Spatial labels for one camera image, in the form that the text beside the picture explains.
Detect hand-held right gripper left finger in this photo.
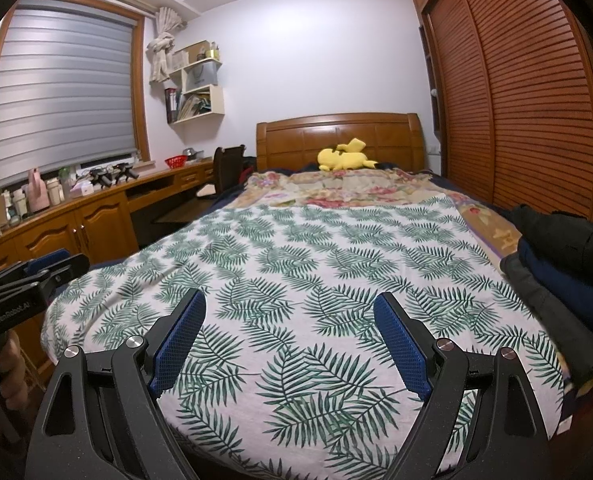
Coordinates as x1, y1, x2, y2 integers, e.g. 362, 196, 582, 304
24, 287, 208, 480

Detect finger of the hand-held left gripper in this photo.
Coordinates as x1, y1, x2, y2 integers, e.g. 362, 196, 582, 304
0, 254, 90, 297
0, 249, 72, 281

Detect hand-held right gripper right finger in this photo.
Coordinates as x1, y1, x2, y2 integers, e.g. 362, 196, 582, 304
373, 291, 549, 480

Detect black double-breasted coat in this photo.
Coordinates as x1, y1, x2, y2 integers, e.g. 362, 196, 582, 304
506, 204, 593, 281

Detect person's left hand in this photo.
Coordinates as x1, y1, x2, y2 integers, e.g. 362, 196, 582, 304
0, 335, 27, 398

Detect wooden desk cabinet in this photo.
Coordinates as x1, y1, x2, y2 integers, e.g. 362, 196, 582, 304
0, 157, 217, 386

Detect pink bottle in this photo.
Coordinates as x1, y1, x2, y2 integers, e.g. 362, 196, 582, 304
28, 167, 50, 213

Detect leaf print bed sheet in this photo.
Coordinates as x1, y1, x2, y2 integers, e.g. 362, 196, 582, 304
41, 192, 567, 478

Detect folded grey garment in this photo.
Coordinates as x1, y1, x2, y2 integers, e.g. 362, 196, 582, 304
500, 255, 593, 386

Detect grey window blind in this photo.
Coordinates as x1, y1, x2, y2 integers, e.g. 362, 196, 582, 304
0, 7, 137, 193

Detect floral blanket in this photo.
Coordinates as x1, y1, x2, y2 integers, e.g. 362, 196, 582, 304
236, 167, 522, 261

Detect folded navy garment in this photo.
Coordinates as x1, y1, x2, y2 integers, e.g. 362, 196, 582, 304
519, 239, 593, 311

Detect dark wooden chair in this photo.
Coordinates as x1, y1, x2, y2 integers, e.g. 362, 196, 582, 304
196, 145, 247, 201

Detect yellow plush toy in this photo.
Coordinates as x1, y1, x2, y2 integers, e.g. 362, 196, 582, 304
317, 137, 378, 172

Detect wooden bed headboard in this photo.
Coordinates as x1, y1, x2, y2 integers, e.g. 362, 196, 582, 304
255, 112, 426, 173

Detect tied beige curtain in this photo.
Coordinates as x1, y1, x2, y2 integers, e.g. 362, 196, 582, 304
148, 6, 184, 85

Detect white paper bag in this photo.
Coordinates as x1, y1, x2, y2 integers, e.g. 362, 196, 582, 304
184, 58, 223, 93

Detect wooden louvred wardrobe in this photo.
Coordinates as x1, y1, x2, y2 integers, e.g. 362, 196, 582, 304
409, 0, 593, 223

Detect wooden window frame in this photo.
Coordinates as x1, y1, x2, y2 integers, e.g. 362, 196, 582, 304
0, 0, 152, 196

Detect white wall shelf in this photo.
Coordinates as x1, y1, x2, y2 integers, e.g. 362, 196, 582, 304
164, 40, 226, 126

